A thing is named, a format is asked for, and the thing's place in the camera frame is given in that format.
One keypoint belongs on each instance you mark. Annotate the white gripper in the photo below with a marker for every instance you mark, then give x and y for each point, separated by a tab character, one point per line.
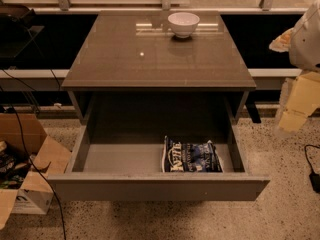
305	45

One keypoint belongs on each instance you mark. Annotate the blue chip bag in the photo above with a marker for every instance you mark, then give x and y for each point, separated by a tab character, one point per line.
190	157

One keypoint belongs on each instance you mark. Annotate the grey drawer cabinet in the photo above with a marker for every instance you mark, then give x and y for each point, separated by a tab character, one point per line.
137	50

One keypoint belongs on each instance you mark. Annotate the open grey drawer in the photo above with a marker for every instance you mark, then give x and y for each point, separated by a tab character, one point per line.
118	155

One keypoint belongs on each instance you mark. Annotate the white ceramic bowl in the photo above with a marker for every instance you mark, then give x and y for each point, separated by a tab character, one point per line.
183	24

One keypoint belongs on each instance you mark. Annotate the open cardboard box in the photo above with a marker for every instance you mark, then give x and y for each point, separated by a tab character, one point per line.
28	156

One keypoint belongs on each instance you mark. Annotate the snack items in box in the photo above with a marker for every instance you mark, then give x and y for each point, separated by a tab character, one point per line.
13	170

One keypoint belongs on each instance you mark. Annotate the black power adapter with cable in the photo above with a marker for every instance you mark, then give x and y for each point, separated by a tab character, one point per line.
314	177

